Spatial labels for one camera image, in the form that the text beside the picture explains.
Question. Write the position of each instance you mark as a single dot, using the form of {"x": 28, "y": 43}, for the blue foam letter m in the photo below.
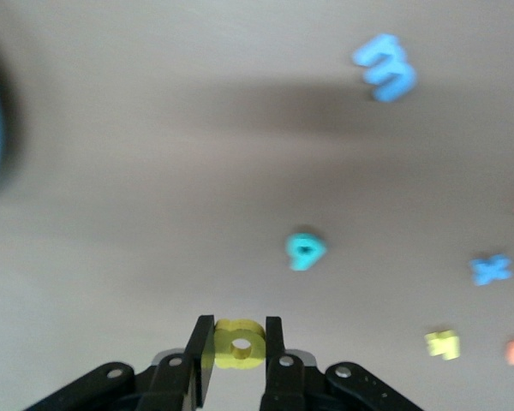
{"x": 385, "y": 68}

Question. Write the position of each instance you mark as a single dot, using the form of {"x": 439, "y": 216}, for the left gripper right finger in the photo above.
{"x": 274, "y": 342}

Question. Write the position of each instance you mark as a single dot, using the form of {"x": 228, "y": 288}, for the yellow foam letter k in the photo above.
{"x": 443, "y": 344}

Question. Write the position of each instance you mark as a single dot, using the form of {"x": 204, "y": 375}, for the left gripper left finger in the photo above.
{"x": 201, "y": 342}

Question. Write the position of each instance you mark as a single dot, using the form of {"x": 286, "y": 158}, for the brown table cover sheet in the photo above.
{"x": 154, "y": 171}

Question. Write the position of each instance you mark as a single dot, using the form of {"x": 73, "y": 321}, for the teal foam letter b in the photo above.
{"x": 297, "y": 257}

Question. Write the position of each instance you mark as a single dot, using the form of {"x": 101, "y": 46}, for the yellow foam letter a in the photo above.
{"x": 227, "y": 338}

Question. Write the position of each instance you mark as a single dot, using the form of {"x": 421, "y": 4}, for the blue foam letter x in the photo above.
{"x": 491, "y": 269}

